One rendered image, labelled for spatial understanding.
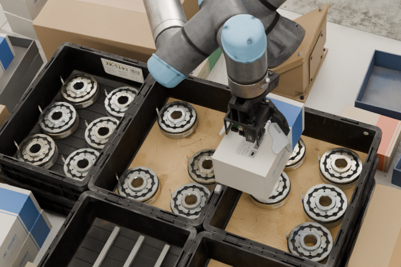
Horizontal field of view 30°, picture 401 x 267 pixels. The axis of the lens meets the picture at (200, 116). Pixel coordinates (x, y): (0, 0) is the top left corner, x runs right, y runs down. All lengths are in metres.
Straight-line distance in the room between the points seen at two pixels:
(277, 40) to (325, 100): 0.24
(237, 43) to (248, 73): 0.07
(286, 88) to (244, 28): 0.85
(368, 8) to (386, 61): 1.20
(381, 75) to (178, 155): 0.66
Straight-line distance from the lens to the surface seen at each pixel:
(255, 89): 1.36
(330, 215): 1.76
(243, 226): 1.78
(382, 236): 1.74
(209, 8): 1.37
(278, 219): 1.79
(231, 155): 1.52
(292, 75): 2.07
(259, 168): 1.50
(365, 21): 3.35
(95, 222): 1.85
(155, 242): 1.79
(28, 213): 1.91
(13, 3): 2.40
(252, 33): 1.28
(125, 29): 2.13
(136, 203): 1.74
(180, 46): 1.39
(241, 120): 1.42
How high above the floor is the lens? 2.39
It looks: 52 degrees down
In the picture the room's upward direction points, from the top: 11 degrees counter-clockwise
